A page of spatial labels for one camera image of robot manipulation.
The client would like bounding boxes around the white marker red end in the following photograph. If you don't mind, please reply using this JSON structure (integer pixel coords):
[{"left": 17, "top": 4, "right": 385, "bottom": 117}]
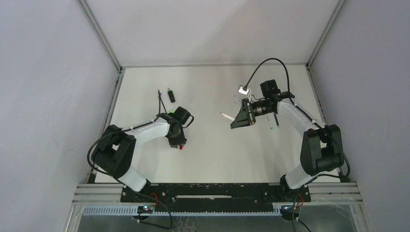
[{"left": 220, "top": 112, "right": 235, "bottom": 121}]

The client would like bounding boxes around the white marker blue end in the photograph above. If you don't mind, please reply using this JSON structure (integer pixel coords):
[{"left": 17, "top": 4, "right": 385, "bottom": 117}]
[{"left": 267, "top": 115, "right": 273, "bottom": 130}]

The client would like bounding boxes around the black gel pen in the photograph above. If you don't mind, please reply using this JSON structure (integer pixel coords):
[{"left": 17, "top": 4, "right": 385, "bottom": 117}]
[{"left": 274, "top": 114, "right": 279, "bottom": 126}]

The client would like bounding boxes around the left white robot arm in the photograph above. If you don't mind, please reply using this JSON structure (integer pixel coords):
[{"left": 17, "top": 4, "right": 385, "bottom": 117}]
[{"left": 87, "top": 107, "right": 194, "bottom": 192}]

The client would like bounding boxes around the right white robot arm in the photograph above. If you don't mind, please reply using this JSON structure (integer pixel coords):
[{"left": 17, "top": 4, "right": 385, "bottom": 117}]
[{"left": 230, "top": 80, "right": 345, "bottom": 190}]

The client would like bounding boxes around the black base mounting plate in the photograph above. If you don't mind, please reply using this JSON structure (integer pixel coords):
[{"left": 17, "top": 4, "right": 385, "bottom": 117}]
[{"left": 120, "top": 183, "right": 311, "bottom": 214}]

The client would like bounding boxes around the left controller board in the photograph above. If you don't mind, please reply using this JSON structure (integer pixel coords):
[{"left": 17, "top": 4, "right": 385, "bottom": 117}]
[{"left": 137, "top": 205, "right": 155, "bottom": 214}]

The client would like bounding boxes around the controller board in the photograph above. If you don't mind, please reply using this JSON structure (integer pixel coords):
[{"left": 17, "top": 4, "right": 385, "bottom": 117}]
[
  {"left": 137, "top": 205, "right": 155, "bottom": 214},
  {"left": 280, "top": 205, "right": 301, "bottom": 215}
]

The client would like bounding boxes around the right controller board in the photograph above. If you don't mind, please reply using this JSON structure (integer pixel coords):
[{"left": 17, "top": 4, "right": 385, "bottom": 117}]
[{"left": 280, "top": 205, "right": 301, "bottom": 215}]

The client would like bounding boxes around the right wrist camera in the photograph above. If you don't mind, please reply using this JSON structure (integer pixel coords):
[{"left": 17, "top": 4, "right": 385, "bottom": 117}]
[{"left": 238, "top": 86, "right": 250, "bottom": 95}]

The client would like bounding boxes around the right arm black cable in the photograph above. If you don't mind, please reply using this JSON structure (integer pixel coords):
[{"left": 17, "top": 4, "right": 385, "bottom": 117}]
[{"left": 242, "top": 58, "right": 351, "bottom": 180}]

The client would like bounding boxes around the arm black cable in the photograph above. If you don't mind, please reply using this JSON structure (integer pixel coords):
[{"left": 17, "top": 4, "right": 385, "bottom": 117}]
[
  {"left": 242, "top": 58, "right": 351, "bottom": 180},
  {"left": 86, "top": 89, "right": 174, "bottom": 230}
]

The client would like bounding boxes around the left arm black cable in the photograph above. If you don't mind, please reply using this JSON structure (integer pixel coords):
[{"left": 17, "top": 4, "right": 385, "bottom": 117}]
[{"left": 86, "top": 89, "right": 174, "bottom": 230}]

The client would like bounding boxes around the aluminium frame rail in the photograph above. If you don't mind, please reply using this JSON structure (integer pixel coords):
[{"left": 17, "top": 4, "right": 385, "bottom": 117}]
[{"left": 73, "top": 182, "right": 363, "bottom": 216}]

